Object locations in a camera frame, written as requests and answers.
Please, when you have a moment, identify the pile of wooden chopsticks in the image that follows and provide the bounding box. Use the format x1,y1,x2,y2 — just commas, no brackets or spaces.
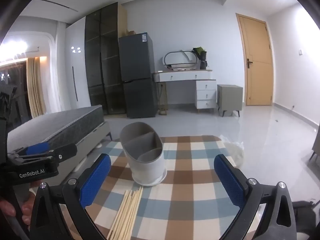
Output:
106,186,144,240

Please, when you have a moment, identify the checkered tablecloth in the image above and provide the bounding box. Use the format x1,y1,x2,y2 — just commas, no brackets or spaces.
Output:
57,135,250,240

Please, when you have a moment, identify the clear plastic bag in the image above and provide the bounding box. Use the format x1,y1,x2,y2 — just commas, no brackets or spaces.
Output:
220,135,244,148

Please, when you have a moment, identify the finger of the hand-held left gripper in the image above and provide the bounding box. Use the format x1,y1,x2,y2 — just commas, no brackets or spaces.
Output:
9,142,54,157
12,144,78,167

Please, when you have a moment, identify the grey nightstand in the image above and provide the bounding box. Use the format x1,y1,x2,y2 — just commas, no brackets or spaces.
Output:
216,84,243,117

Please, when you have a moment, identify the white grey utensil holder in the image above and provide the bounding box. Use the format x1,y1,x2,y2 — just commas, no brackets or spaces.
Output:
119,122,167,187

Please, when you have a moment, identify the yellow wooden door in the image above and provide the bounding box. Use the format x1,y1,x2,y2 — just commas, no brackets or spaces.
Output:
236,13,274,106

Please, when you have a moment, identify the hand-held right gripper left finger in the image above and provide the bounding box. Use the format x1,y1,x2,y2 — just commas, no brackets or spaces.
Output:
29,153,112,240

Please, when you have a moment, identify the oval vanity mirror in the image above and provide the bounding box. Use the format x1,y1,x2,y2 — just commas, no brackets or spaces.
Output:
163,49,200,71

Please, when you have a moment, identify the grey bed frame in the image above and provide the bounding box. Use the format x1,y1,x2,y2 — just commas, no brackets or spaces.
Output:
7,121,113,188

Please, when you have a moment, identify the person's left hand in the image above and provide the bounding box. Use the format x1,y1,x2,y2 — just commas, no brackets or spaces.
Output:
0,186,38,222

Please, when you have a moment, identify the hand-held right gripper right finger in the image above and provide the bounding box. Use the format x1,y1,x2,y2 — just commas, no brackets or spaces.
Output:
214,154,298,240

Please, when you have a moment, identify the dark grey refrigerator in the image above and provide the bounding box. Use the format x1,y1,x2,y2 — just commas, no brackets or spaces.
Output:
118,32,158,119

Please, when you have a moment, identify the white wardrobe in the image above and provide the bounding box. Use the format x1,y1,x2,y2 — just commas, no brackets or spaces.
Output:
65,17,92,110

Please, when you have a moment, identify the dark glass cabinet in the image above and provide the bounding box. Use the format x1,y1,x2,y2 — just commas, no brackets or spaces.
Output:
84,2,127,115

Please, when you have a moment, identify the light wooden panel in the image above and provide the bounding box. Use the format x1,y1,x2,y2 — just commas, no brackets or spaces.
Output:
117,4,128,37

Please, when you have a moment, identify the dark grey quilted mattress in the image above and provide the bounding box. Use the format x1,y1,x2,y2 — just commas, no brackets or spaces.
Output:
7,105,104,155

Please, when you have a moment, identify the white vanity desk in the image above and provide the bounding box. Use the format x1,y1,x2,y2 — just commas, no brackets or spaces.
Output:
152,69,217,115

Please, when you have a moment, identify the beige curtain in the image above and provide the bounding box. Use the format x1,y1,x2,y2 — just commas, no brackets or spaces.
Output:
26,56,47,117

